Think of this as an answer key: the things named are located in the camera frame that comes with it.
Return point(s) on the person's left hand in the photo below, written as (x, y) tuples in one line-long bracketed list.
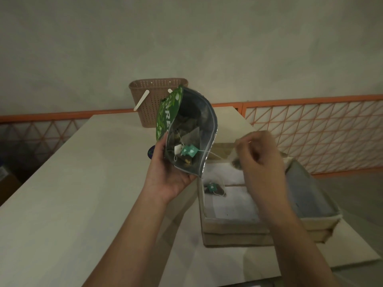
[(166, 179)]

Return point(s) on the person's right hand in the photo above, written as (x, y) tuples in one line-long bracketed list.
[(266, 176)]

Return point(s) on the pile of green tea bags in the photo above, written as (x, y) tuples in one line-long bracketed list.
[(188, 134)]

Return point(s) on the beige fabric storage box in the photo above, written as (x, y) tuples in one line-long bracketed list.
[(239, 230)]

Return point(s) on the green tea pouch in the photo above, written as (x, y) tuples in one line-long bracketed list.
[(206, 122)]

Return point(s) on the person's left forearm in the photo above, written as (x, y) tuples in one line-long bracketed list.
[(131, 245)]

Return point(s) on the round blue sticker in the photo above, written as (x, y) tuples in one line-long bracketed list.
[(150, 153)]

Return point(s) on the brown perforated plastic basket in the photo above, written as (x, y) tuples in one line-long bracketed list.
[(149, 113)]

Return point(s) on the orange metal mesh fence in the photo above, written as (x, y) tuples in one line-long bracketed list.
[(299, 101)]

